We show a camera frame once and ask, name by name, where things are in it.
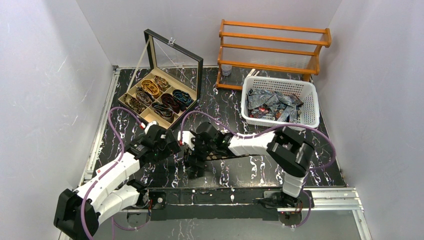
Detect black gold floral tie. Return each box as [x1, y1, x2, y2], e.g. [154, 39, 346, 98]
[183, 150, 259, 169]

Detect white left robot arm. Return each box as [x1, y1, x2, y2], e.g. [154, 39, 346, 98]
[53, 124, 181, 240]

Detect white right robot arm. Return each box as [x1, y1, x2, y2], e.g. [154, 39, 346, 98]
[177, 122, 315, 199]

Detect grey ties in basket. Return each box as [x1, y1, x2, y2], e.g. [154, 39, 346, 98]
[246, 88, 304, 123]

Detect grey striped rolled tie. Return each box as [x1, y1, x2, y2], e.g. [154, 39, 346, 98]
[151, 102, 174, 123]

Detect olive patterned rolled tie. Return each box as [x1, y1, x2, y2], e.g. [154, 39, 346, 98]
[123, 93, 146, 114]

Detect dark red rolled tie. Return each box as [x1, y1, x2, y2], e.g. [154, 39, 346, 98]
[160, 93, 181, 114]

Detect brown patterned rolled tie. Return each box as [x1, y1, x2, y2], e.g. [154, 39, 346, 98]
[135, 87, 155, 107]

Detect blue black rolled tie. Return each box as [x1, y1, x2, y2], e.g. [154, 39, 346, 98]
[172, 89, 194, 111]

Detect black tie storage box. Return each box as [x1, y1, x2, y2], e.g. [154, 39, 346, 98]
[118, 29, 204, 129]

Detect gold rolled tie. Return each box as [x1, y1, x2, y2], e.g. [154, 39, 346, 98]
[140, 79, 162, 98]

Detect brown rolled tie back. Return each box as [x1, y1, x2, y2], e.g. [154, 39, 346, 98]
[153, 75, 170, 92]

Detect small clear plastic cup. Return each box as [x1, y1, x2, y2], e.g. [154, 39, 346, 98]
[220, 64, 232, 77]

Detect white plastic basket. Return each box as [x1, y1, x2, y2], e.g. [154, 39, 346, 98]
[241, 76, 320, 128]

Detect orange wooden shoe rack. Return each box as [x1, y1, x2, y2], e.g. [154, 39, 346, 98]
[217, 19, 332, 82]

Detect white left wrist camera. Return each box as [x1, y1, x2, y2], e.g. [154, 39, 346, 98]
[144, 120, 158, 134]

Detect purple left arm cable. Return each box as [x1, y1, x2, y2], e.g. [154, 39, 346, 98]
[80, 106, 150, 240]

